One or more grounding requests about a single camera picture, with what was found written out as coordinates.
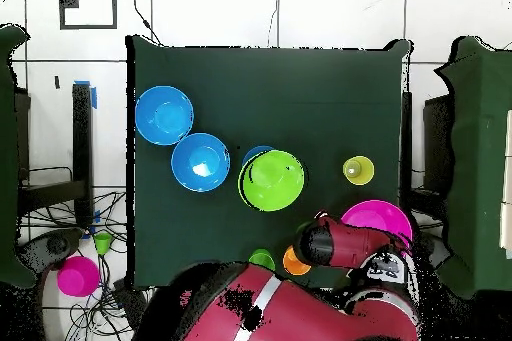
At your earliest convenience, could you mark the pink cup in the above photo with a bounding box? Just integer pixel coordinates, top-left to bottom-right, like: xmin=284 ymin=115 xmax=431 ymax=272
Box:
xmin=56 ymin=255 xmax=101 ymax=299

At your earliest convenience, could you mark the green cloth covered table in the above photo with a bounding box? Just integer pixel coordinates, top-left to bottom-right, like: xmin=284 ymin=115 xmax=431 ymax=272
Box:
xmin=0 ymin=23 xmax=39 ymax=288
xmin=434 ymin=35 xmax=512 ymax=300

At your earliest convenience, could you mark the lime green bowl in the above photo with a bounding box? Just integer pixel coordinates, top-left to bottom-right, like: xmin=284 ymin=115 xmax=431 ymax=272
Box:
xmin=237 ymin=149 xmax=306 ymax=213

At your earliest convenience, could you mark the black stand frame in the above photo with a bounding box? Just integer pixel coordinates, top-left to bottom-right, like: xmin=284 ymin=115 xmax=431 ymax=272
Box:
xmin=15 ymin=81 xmax=95 ymax=230

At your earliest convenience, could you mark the orange cup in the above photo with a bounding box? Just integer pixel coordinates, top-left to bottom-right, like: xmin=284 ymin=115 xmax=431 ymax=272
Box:
xmin=282 ymin=245 xmax=312 ymax=277

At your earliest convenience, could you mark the dark green table cloth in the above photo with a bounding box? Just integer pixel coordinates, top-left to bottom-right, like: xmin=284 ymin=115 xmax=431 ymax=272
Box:
xmin=125 ymin=34 xmax=413 ymax=292

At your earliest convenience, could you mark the black box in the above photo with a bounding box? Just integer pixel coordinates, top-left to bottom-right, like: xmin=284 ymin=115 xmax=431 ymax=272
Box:
xmin=422 ymin=94 xmax=455 ymax=194

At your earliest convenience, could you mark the black equipment base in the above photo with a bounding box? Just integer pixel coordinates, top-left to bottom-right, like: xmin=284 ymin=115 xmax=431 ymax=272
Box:
xmin=17 ymin=227 xmax=84 ymax=274

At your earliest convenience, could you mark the large pink bowl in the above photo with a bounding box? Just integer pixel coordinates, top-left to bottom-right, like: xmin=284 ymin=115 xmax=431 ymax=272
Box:
xmin=340 ymin=199 xmax=414 ymax=256

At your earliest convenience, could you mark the small green cup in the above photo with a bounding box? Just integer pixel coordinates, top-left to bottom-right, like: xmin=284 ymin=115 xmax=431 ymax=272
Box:
xmin=92 ymin=232 xmax=114 ymax=256

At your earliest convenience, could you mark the black post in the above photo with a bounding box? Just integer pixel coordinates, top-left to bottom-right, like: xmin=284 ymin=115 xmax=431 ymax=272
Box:
xmin=400 ymin=91 xmax=414 ymax=214

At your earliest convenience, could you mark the yellow ribbed cup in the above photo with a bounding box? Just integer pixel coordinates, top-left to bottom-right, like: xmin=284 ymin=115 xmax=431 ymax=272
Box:
xmin=341 ymin=155 xmax=376 ymax=187

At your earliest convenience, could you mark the black power adapter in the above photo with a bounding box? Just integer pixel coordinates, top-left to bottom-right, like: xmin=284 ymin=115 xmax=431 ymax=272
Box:
xmin=112 ymin=278 xmax=150 ymax=330

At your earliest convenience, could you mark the black cable tangle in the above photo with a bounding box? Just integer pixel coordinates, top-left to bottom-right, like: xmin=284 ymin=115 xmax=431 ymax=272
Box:
xmin=17 ymin=190 xmax=135 ymax=341

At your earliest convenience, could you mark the small ribbed blue bowl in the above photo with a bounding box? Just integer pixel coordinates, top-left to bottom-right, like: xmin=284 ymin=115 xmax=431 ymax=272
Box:
xmin=241 ymin=145 xmax=276 ymax=167

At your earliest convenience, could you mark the large blue bowl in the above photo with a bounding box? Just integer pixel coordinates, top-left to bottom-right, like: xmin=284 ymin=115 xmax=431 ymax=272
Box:
xmin=170 ymin=132 xmax=232 ymax=193
xmin=134 ymin=85 xmax=195 ymax=147

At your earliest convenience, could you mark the blue tape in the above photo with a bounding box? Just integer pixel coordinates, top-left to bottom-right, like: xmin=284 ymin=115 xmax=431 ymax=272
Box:
xmin=73 ymin=79 xmax=98 ymax=110

